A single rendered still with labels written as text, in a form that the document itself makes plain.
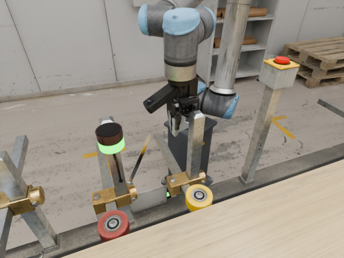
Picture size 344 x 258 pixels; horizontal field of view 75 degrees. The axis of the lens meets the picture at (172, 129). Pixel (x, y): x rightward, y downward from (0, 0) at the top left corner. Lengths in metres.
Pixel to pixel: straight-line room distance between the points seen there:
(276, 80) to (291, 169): 0.55
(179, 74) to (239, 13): 0.66
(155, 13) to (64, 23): 2.46
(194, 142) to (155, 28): 0.37
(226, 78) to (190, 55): 0.66
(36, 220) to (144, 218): 0.35
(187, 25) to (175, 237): 0.52
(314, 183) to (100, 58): 2.87
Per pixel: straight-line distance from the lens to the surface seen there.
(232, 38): 1.21
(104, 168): 0.84
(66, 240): 0.91
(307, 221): 0.73
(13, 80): 3.48
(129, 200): 0.76
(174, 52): 0.59
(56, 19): 3.15
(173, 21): 0.58
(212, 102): 1.28
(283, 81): 0.73
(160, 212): 0.89
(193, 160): 0.74
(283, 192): 0.77
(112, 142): 0.51
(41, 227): 0.80
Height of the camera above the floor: 1.45
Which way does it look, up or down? 37 degrees down
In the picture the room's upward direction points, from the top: straight up
